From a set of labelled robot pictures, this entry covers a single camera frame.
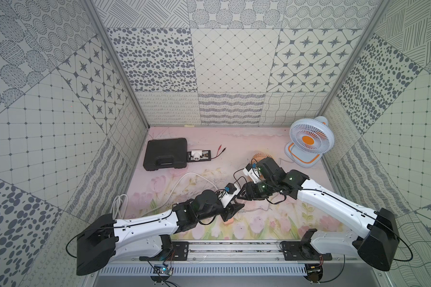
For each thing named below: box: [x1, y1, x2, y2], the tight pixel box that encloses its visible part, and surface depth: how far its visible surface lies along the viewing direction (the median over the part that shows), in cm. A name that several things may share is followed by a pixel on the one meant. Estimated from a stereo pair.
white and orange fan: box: [284, 115, 335, 169], surface depth 90 cm
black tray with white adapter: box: [186, 149, 212, 163], surface depth 105 cm
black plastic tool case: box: [143, 137, 188, 172], surface depth 100 cm
